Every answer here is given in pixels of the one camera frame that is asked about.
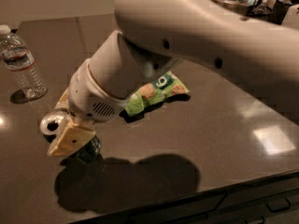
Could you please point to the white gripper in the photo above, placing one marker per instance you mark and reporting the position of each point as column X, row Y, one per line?
column 84, row 101

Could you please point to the green soda can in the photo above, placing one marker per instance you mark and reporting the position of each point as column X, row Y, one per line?
column 67, row 136

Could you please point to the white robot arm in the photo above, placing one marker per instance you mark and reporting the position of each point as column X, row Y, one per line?
column 151, row 36

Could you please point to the clear plastic water bottle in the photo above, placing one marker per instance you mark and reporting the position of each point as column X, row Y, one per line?
column 21, row 63

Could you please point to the green snack bag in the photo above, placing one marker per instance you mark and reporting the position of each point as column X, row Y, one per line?
column 166, row 86

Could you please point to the dark mesh utensil holder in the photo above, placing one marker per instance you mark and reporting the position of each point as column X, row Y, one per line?
column 263, row 13

